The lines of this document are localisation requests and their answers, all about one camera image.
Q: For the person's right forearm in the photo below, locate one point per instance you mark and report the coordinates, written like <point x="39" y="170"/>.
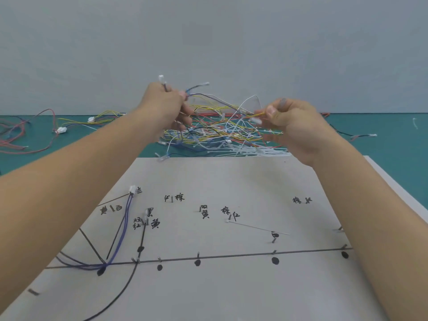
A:
<point x="377" y="230"/>

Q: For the person's left forearm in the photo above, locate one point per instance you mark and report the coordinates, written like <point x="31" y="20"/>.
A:
<point x="73" y="183"/>

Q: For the person's right thumb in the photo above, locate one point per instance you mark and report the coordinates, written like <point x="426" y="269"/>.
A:
<point x="272" y="115"/>

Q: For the white wiring layout board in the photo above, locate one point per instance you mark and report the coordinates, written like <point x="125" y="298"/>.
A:
<point x="234" y="290"/>

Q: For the person's left hand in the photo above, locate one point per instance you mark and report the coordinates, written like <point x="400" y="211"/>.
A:
<point x="157" y="106"/>

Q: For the person's left fingers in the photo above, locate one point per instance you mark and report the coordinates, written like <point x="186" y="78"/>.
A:
<point x="182" y="113"/>

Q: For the green table mat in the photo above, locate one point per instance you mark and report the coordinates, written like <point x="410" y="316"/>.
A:
<point x="394" y="157"/>

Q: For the person's right hand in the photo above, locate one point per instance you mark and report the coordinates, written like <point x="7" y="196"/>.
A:
<point x="297" y="133"/>

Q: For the group of metal board pegs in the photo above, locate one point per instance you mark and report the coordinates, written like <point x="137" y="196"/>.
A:
<point x="33" y="292"/>

